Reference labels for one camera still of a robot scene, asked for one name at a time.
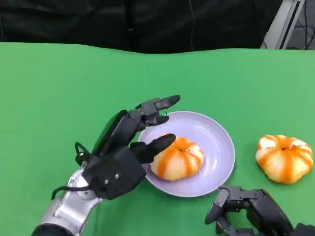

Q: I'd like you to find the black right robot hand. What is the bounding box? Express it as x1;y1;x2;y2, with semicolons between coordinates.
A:
205;184;295;236

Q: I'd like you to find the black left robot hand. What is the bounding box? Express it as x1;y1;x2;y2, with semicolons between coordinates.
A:
92;94;182;165

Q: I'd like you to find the orange white toy bread roll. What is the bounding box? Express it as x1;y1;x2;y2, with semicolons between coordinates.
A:
255;134;314;184
150;136;205;182

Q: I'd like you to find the green table cloth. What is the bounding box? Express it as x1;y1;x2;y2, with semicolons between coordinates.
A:
0;41;315;236

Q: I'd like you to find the lilac plate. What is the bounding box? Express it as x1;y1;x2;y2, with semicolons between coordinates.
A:
137;111;236;198

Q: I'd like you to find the black backdrop curtain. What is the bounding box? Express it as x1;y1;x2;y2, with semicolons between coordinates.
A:
0;0;283;54

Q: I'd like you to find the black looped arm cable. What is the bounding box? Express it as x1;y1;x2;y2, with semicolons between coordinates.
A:
74;142;92;168

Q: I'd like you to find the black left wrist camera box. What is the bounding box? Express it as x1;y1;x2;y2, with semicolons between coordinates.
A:
82;147;148;200

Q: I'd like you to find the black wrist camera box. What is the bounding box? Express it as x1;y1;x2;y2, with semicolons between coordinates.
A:
292;222;315;236
82;147;148;200

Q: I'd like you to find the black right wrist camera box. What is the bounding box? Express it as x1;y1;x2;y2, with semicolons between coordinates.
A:
292;222;315;236

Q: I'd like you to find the black curved arm cable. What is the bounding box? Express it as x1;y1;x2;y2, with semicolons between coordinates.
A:
51;184;94;200

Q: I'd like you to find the black floor cable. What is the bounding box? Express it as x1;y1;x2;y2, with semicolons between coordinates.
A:
301;4;311;50

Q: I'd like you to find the silver aluminium frame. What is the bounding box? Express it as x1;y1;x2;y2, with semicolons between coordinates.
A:
260;0;308;50

